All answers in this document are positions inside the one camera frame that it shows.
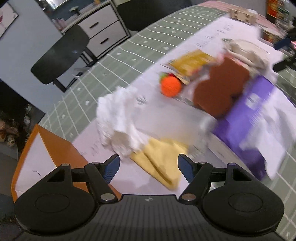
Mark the beige fabric bundle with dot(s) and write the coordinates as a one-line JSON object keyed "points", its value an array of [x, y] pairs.
{"points": [[245, 51]]}

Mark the cluttered shelf of goods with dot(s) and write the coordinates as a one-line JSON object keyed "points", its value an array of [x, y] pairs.
{"points": [[279, 16]]}

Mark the purple box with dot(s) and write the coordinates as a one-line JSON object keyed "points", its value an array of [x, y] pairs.
{"points": [[240, 125]]}

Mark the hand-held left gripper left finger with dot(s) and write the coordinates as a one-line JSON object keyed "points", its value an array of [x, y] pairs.
{"points": [[112, 168]]}

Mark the small wooden box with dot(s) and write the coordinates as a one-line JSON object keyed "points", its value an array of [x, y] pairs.
{"points": [[241, 15]]}

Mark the white crumpled paper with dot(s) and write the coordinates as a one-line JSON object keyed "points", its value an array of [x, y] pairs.
{"points": [[277, 129]]}

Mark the black chair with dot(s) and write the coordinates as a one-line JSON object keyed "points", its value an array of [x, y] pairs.
{"points": [[60, 55]]}

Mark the framed wall picture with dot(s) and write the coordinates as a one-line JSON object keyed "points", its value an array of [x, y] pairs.
{"points": [[7, 18]]}

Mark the white fluffy cloth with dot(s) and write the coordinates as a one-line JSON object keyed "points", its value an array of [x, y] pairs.
{"points": [[115, 120]]}

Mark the white paper sheet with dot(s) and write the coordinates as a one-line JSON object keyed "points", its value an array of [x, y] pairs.
{"points": [[208, 37]]}

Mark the orange knitted toy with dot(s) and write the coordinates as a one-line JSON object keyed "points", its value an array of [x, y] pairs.
{"points": [[171, 87]]}

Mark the yellow cloth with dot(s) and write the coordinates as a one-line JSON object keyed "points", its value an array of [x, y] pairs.
{"points": [[161, 157]]}

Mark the brown plush toy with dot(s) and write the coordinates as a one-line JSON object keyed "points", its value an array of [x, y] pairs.
{"points": [[219, 88]]}

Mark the white drawer cabinet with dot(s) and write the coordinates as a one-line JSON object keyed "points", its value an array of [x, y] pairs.
{"points": [[101, 30]]}

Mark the yellow snack packet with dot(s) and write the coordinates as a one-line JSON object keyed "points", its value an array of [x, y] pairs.
{"points": [[192, 61]]}

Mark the orange cardboard box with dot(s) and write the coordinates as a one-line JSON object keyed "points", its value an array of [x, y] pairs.
{"points": [[57, 143]]}

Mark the pile of stuffed toys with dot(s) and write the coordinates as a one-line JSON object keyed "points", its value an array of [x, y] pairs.
{"points": [[11, 132]]}

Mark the green grid tablecloth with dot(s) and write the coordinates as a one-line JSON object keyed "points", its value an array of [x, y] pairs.
{"points": [[138, 46]]}

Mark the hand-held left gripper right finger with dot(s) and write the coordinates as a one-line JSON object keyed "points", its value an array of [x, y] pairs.
{"points": [[186, 168]]}

